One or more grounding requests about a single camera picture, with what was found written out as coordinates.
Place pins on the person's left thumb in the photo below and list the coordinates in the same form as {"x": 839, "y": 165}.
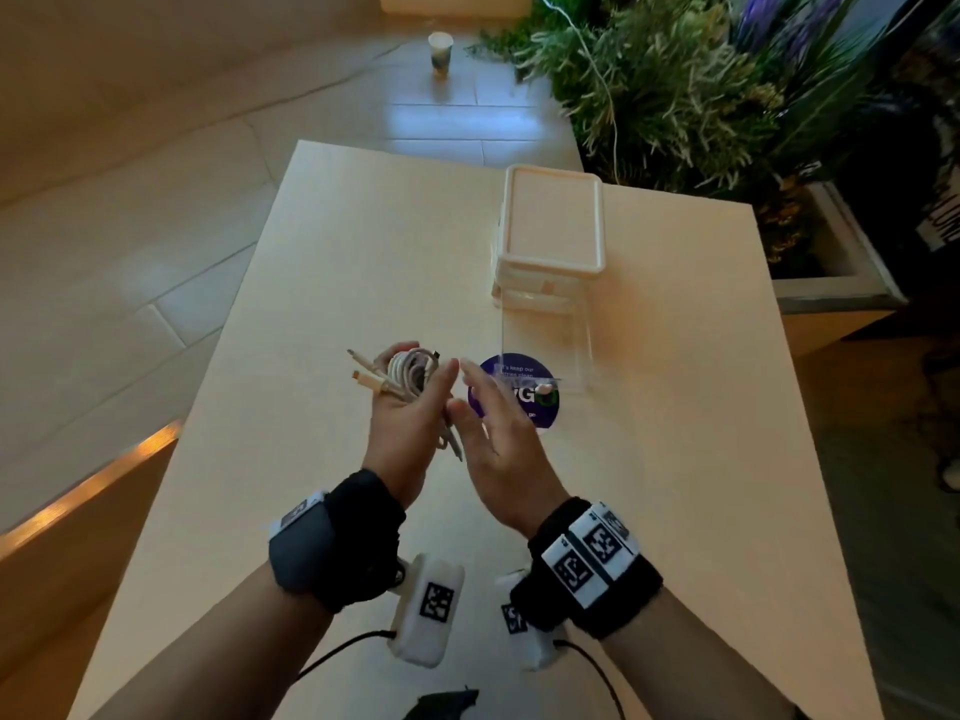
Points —
{"x": 441, "y": 386}

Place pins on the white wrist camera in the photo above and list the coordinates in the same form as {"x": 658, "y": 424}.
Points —
{"x": 429, "y": 611}
{"x": 529, "y": 637}

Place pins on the beige wooden furniture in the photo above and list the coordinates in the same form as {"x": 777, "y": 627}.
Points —
{"x": 457, "y": 2}

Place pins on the green bushy plant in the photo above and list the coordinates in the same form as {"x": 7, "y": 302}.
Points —
{"x": 675, "y": 89}

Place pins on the person's right hand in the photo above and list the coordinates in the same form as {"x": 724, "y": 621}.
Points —
{"x": 510, "y": 464}

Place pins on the purple flowers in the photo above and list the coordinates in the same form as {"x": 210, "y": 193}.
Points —
{"x": 757, "y": 18}

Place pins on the person's right forearm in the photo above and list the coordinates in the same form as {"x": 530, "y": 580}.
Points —
{"x": 690, "y": 667}

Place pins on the paper cup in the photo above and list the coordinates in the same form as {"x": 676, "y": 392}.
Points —
{"x": 440, "y": 52}

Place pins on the black left wristband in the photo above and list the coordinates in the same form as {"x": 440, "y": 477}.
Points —
{"x": 352, "y": 539}

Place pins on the person's right thumb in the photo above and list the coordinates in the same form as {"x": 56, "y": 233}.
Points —
{"x": 459, "y": 423}

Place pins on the wooden bench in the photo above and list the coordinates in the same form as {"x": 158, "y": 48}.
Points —
{"x": 67, "y": 547}

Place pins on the grey planter box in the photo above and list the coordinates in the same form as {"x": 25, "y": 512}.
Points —
{"x": 832, "y": 299}

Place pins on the black right wristband with markers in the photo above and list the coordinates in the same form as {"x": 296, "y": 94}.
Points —
{"x": 592, "y": 566}

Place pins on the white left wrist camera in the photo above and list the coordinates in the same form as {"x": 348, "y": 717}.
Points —
{"x": 429, "y": 611}

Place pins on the small black object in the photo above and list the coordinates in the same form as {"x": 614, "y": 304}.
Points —
{"x": 446, "y": 706}

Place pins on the person's left hand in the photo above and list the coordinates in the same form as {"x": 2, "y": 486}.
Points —
{"x": 405, "y": 442}

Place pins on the clear container with white lid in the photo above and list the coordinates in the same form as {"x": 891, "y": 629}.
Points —
{"x": 551, "y": 224}

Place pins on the person's left forearm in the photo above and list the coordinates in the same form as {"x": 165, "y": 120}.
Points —
{"x": 225, "y": 659}

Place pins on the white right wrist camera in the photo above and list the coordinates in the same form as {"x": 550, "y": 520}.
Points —
{"x": 529, "y": 637}

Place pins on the round purple sticker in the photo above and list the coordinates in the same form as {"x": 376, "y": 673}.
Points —
{"x": 541, "y": 408}

